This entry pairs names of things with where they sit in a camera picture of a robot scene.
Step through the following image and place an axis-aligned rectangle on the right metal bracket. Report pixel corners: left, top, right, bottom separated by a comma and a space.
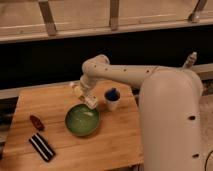
188, 0, 207, 23

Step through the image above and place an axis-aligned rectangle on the metal bracket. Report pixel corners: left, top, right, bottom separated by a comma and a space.
109, 0, 119, 31
188, 0, 207, 23
38, 0, 57, 36

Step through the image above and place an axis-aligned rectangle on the black white striped box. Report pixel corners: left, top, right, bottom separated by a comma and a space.
29, 133, 56, 162

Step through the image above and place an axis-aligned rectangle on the middle metal bracket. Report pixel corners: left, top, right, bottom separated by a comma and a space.
109, 0, 119, 31

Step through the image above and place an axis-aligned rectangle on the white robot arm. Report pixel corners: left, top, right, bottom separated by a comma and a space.
72, 54, 204, 171

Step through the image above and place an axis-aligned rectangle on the green ceramic bowl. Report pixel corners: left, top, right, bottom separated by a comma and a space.
65, 104, 100, 137

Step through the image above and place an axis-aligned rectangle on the white cup with blue object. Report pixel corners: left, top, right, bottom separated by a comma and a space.
104, 88, 120, 111

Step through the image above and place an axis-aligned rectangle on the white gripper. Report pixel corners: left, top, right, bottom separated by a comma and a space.
73, 75, 98, 98

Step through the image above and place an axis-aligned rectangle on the left metal bracket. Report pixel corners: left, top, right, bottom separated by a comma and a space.
38, 0, 57, 36

